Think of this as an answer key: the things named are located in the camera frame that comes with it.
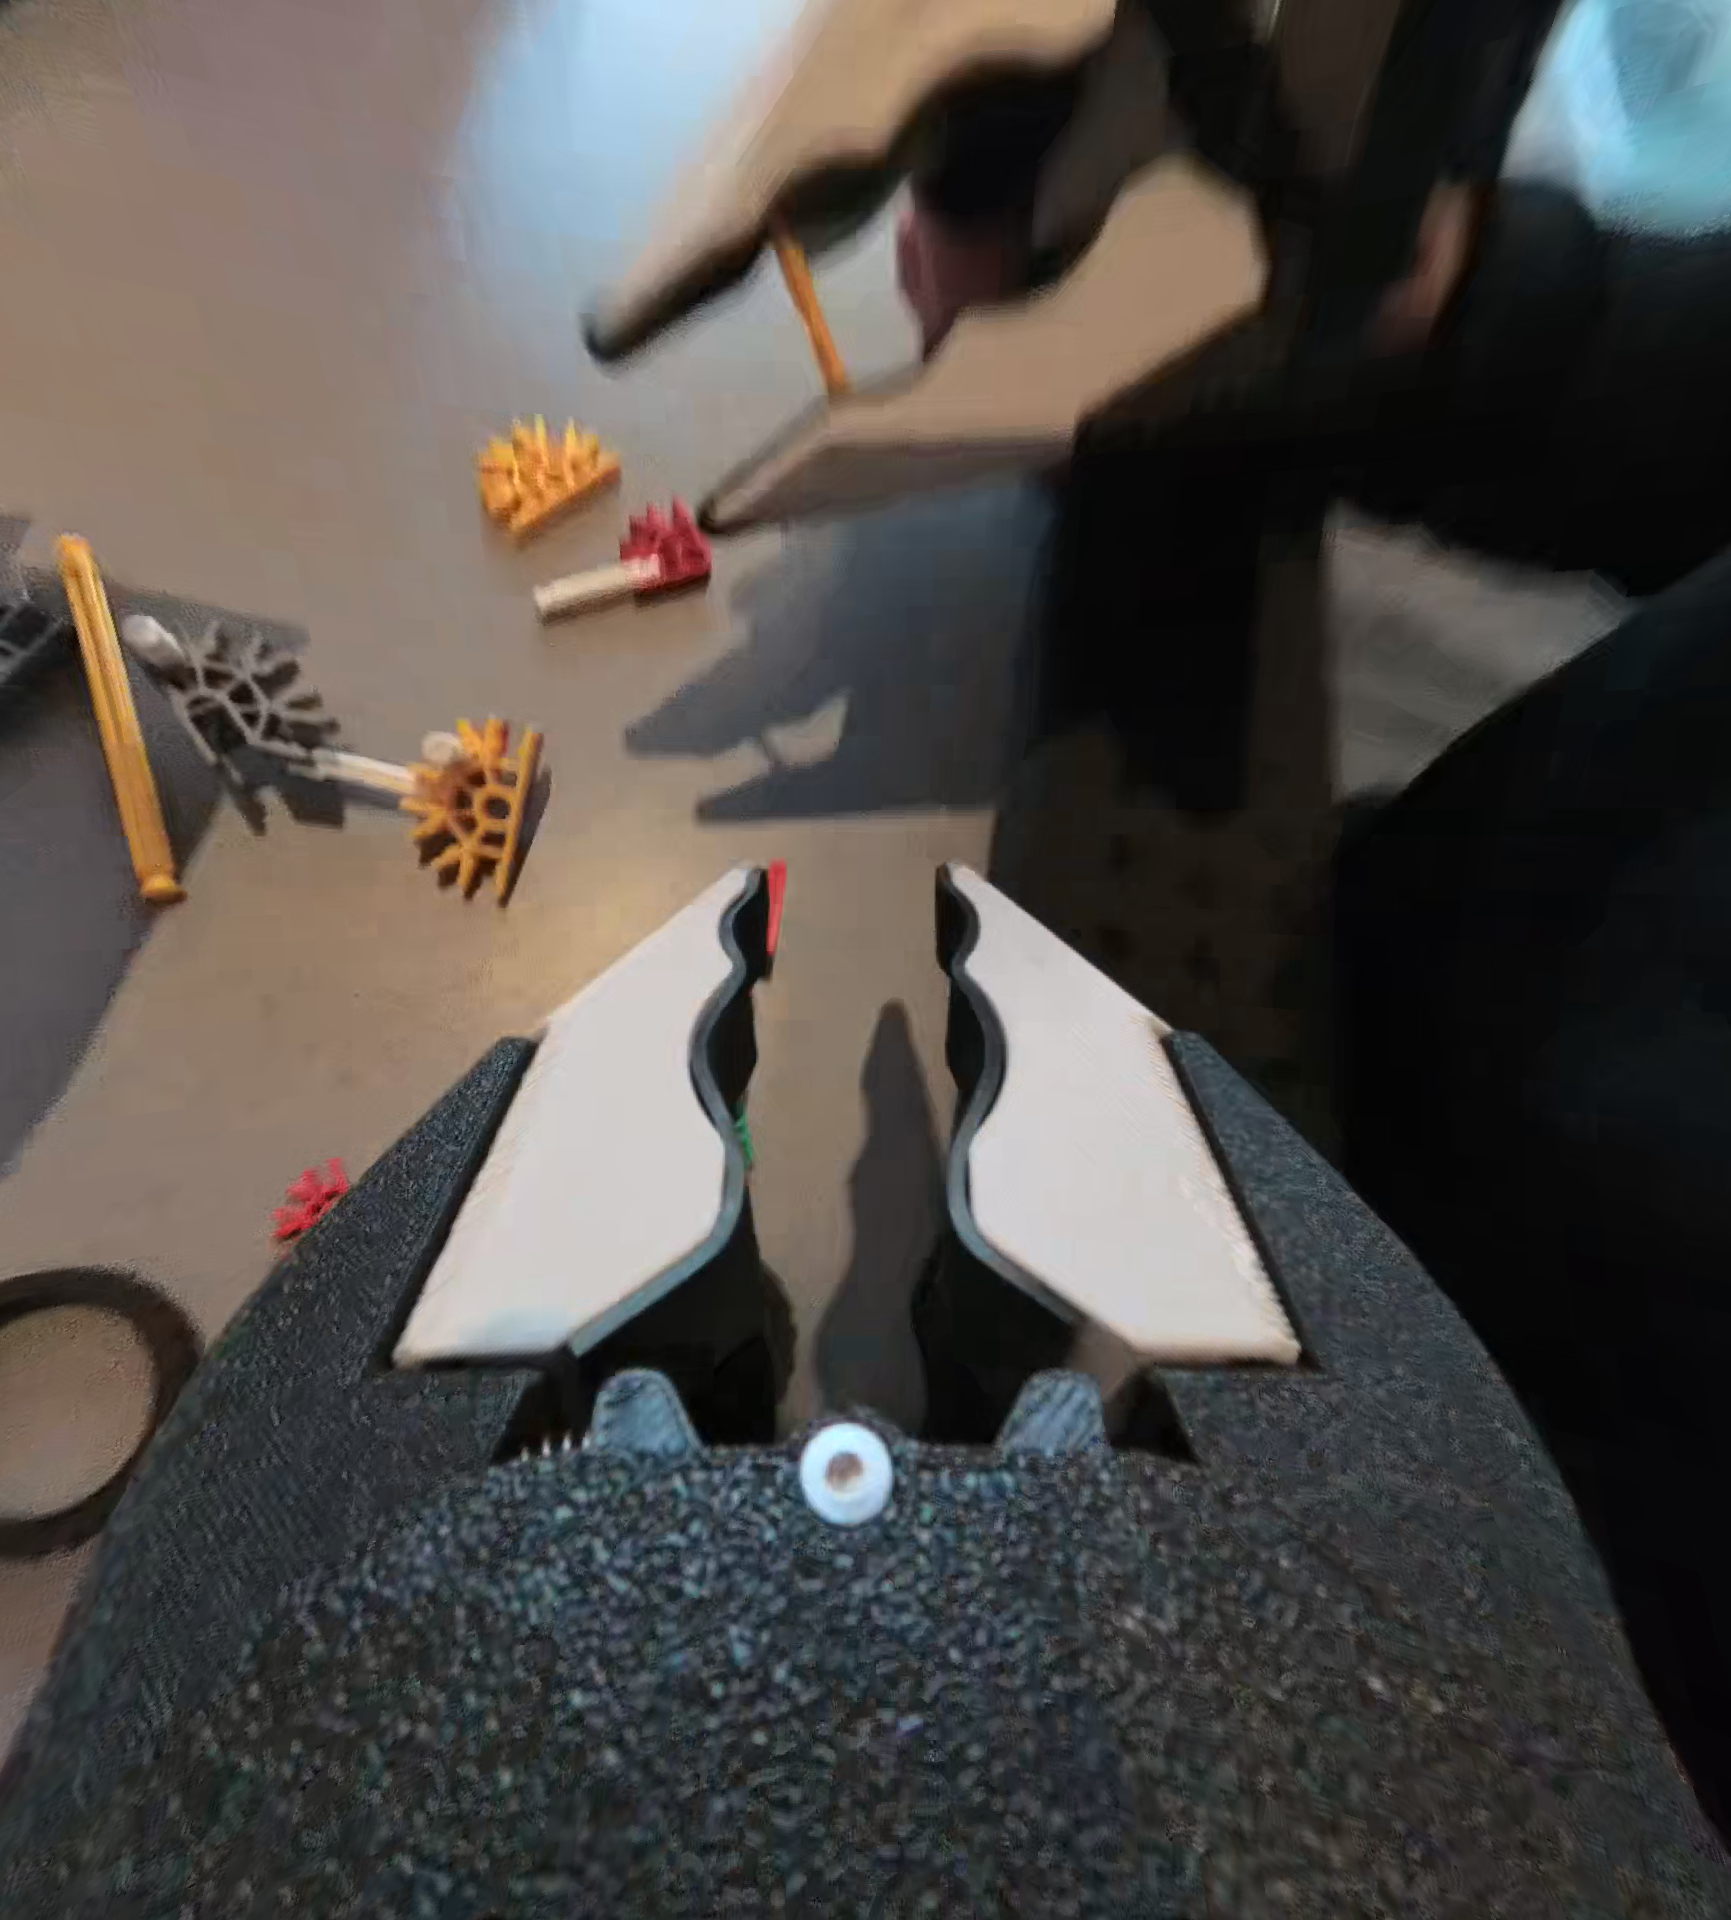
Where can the long yellow toy rod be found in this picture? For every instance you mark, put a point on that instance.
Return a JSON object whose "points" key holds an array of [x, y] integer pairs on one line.
{"points": [[117, 722]]}

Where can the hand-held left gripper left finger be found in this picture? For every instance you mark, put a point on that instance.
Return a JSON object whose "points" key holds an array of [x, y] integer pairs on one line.
{"points": [[579, 1185]]}

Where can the black toy tyre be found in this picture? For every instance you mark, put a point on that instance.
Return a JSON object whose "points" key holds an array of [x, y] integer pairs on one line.
{"points": [[185, 1350]]}

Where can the red connector with white rod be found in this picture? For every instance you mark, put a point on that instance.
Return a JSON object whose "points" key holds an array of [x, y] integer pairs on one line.
{"points": [[589, 587]]}

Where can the person's right hand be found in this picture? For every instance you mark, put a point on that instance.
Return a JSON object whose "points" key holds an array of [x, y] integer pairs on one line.
{"points": [[1426, 266]]}

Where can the white toy rod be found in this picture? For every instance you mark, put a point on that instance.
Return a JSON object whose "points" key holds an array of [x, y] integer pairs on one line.
{"points": [[442, 748], [151, 636], [362, 771]]}

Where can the short yellow toy rod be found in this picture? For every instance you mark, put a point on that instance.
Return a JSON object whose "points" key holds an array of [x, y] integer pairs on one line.
{"points": [[810, 315]]}

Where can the green toy clip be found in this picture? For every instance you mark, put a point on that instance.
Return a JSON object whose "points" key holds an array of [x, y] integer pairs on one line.
{"points": [[744, 1144]]}

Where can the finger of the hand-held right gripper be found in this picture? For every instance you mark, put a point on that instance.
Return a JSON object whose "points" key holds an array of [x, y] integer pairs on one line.
{"points": [[835, 89], [1047, 362]]}

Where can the person's right forearm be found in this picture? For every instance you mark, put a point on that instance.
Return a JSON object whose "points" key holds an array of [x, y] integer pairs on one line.
{"points": [[1630, 391]]}

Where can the red toy connector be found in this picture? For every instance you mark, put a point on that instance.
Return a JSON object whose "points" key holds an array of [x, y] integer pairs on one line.
{"points": [[312, 1200], [772, 907]]}

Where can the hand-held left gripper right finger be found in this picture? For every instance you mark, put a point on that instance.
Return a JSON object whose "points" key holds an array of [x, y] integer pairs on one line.
{"points": [[1104, 1185]]}

